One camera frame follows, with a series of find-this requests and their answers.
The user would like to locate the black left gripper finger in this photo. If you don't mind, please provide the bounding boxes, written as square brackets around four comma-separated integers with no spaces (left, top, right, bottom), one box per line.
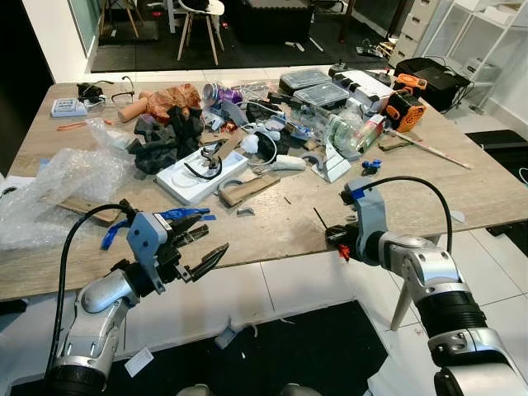
[175,217,212,248]
[182,243,231,282]

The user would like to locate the blue tape strip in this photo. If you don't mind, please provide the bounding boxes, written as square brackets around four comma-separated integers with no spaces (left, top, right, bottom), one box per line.
[160,208,217,223]

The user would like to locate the white flat box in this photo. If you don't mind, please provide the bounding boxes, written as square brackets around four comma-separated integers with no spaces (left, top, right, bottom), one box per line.
[155,148,251,206]

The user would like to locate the white triangular plastic piece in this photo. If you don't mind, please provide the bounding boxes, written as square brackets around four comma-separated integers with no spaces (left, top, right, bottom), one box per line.
[317,144,355,185]

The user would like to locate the white oval gadget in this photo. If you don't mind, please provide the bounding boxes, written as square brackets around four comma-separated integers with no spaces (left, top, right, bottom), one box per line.
[263,153,309,173]

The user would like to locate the white metal table leg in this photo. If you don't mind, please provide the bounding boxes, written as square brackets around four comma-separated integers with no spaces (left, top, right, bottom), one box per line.
[389,271,418,332]

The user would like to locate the clear plastic bottle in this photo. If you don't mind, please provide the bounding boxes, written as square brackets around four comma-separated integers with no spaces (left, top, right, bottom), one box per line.
[313,111,389,158]

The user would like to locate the flat brown board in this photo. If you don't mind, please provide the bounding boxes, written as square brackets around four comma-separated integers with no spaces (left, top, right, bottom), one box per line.
[41,192,126,224]

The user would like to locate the black foam pieces pile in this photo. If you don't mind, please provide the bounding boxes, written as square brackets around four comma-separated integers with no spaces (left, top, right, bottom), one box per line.
[127,105,206,175]

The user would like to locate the white paper label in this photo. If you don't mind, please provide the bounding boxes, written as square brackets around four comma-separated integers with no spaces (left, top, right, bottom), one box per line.
[123,346,157,380]

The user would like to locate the black container with clear lid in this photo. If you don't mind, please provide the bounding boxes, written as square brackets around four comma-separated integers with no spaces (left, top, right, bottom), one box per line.
[292,82,352,111]
[278,68,332,97]

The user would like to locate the black floor mat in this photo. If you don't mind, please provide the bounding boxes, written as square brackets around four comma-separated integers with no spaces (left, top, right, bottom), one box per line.
[7,300,389,396]

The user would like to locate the small clear plastic wrap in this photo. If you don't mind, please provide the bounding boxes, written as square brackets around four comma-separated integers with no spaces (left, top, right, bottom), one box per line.
[86,117,138,154]

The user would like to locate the thin wooden stick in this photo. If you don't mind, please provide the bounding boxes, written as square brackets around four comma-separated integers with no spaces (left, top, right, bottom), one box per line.
[403,131,474,171]

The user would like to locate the robot left leg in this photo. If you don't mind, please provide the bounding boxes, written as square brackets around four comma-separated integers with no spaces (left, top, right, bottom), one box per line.
[177,383,218,396]

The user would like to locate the robot leg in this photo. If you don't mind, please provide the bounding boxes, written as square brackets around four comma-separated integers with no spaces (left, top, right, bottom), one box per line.
[177,383,218,396]
[280,383,323,396]

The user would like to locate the large clear bubble wrap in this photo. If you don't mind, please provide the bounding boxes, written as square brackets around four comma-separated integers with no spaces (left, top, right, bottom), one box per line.
[0,147,134,250]

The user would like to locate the white and black box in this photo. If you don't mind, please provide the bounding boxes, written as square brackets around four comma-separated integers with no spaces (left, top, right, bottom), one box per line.
[329,65,394,106]

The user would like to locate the purple can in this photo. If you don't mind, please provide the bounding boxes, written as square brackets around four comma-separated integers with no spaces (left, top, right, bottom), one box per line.
[201,82,245,107]

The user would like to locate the black-framed glasses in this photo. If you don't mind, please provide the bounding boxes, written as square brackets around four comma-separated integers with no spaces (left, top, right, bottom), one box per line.
[111,75,139,105]

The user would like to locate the robot right leg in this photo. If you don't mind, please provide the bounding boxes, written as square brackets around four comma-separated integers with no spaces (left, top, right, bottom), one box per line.
[280,383,323,396]

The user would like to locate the orange and black tool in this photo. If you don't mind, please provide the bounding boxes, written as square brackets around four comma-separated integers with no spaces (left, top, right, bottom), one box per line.
[394,73,429,92]

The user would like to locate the black bag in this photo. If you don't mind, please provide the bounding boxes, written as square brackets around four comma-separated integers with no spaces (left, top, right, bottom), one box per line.
[391,57,472,113]

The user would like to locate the black cabinet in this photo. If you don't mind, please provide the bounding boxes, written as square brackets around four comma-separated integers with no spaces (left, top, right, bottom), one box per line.
[223,0,315,46]

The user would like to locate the white chair with wooden legs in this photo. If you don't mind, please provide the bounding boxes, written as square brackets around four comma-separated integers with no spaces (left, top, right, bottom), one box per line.
[168,0,226,66]

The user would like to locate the wooden stool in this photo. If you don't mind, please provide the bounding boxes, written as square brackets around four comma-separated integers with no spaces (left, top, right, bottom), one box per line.
[98,0,142,39]

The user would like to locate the white shelf unit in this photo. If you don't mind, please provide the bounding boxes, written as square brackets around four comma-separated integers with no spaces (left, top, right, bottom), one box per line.
[388,0,528,110]

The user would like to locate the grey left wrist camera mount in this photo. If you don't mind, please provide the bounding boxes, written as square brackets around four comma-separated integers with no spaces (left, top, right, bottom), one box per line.
[126,211,174,286]

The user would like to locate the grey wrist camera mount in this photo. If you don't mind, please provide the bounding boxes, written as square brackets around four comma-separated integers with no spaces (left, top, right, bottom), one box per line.
[126,211,174,286]
[346,179,390,258]

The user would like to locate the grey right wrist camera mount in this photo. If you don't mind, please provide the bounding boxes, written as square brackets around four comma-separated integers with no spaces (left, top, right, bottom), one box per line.
[346,179,390,258]

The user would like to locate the black cable loop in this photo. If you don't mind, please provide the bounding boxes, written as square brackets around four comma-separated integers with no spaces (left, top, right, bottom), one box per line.
[184,155,224,180]

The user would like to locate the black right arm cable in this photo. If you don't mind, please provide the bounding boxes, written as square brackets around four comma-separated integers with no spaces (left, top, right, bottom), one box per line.
[351,175,454,252]

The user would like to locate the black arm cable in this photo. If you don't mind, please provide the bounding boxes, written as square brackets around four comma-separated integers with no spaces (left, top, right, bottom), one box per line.
[351,175,454,252]
[51,202,137,368]

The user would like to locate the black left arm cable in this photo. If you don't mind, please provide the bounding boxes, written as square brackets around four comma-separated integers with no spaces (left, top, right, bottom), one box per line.
[51,202,137,368]

